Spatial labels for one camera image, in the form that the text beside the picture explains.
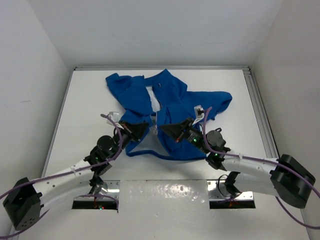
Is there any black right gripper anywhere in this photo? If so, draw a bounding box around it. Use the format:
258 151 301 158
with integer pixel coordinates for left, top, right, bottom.
159 117 210 155

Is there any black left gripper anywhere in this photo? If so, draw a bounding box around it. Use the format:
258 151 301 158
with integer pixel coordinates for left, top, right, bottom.
110 119 149 160

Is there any blue zip-up jacket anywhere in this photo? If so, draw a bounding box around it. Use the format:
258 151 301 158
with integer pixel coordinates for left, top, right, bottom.
105 69 233 161

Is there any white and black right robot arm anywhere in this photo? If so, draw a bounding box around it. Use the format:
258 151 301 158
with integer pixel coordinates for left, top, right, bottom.
159 118 316 209

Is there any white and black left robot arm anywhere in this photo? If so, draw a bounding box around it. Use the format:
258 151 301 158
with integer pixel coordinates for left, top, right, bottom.
2 120 149 231

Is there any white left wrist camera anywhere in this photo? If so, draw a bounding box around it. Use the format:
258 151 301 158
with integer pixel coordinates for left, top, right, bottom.
106 111 121 125

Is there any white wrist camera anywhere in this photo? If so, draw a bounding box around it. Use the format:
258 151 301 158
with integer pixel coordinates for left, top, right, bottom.
194 105 205 120
106 111 121 125

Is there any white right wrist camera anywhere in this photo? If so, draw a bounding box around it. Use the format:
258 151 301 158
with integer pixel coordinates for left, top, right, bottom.
194 105 205 120

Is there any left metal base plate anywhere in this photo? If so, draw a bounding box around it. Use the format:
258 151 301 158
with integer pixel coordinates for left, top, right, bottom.
73 180 121 202

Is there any metal base plate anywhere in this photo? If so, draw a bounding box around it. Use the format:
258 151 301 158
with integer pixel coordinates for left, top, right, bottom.
207 179 256 201
73 180 121 202

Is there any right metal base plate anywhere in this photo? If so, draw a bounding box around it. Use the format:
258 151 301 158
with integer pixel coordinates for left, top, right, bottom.
207 179 256 201

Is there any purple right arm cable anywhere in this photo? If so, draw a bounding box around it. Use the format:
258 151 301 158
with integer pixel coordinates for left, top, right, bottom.
202 106 320 230

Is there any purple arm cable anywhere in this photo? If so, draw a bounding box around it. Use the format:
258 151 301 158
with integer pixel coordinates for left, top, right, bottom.
202 106 320 230
0 113 125 238

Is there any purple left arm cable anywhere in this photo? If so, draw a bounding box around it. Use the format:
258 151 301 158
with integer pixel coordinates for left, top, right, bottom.
0 113 125 238

